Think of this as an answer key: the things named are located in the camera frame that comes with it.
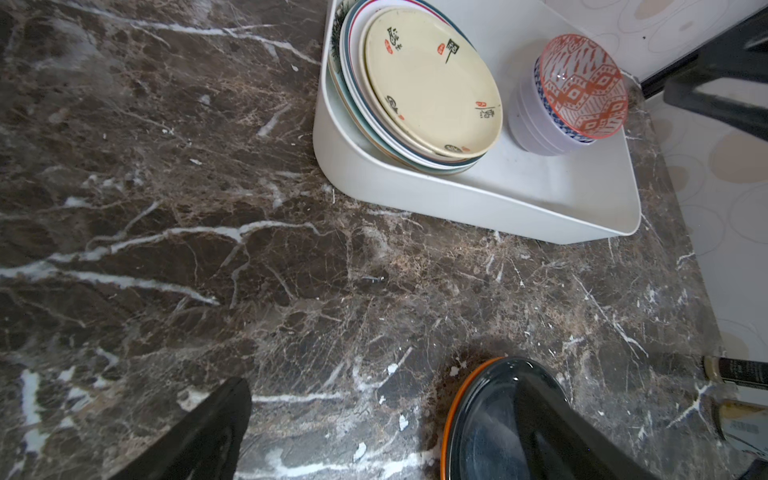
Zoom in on red patterned bowl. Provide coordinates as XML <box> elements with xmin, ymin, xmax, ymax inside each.
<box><xmin>533</xmin><ymin>34</ymin><xmax>628</xmax><ymax>144</ymax></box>

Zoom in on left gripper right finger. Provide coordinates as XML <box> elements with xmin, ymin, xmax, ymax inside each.
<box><xmin>514</xmin><ymin>374</ymin><xmax>654</xmax><ymax>479</ymax></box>

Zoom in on white plate green red rim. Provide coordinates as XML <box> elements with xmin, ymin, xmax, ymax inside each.
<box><xmin>327</xmin><ymin>1</ymin><xmax>475</xmax><ymax>175</ymax></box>

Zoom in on purple bowl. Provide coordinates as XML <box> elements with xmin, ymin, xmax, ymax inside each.
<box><xmin>508</xmin><ymin>59</ymin><xmax>595</xmax><ymax>156</ymax></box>

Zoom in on orange plate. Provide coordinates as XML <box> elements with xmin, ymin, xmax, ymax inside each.
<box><xmin>440</xmin><ymin>357</ymin><xmax>501</xmax><ymax>480</ymax></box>

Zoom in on cream plate with flower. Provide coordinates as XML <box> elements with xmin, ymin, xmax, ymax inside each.
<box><xmin>338</xmin><ymin>1</ymin><xmax>482</xmax><ymax>172</ymax></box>

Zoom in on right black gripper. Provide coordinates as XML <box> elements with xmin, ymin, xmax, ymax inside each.
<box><xmin>662</xmin><ymin>11</ymin><xmax>768</xmax><ymax>142</ymax></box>

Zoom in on dark glass jar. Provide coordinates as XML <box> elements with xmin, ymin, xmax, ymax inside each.
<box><xmin>702</xmin><ymin>356</ymin><xmax>768</xmax><ymax>390</ymax></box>

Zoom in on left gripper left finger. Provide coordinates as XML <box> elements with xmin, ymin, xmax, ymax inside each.
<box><xmin>113</xmin><ymin>377</ymin><xmax>252</xmax><ymax>479</ymax></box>

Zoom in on white plastic bin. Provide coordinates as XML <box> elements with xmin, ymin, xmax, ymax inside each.
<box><xmin>313</xmin><ymin>1</ymin><xmax>641</xmax><ymax>244</ymax></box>

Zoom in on yellow plate red marks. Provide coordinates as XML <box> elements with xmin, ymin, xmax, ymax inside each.
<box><xmin>361</xmin><ymin>7</ymin><xmax>503</xmax><ymax>160</ymax></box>

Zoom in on black plate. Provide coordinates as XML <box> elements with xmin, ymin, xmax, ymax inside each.
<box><xmin>448</xmin><ymin>357</ymin><xmax>565</xmax><ymax>479</ymax></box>

